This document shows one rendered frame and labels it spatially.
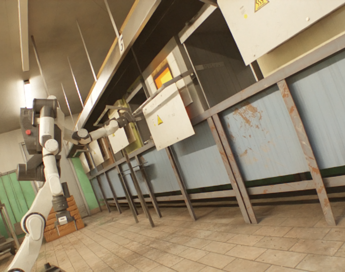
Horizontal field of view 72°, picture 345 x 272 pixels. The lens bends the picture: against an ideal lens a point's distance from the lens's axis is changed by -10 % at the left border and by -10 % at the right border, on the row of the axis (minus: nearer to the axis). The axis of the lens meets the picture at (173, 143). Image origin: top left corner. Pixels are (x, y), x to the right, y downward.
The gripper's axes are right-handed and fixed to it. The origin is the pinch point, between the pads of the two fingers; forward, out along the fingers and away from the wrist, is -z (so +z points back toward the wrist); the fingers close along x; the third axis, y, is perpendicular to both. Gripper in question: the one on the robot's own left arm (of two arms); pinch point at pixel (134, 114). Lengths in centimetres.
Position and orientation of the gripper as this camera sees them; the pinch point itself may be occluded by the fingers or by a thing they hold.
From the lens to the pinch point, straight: 226.3
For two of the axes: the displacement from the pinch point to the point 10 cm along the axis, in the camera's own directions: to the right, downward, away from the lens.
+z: -7.0, 5.1, -5.0
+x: -5.5, -8.3, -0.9
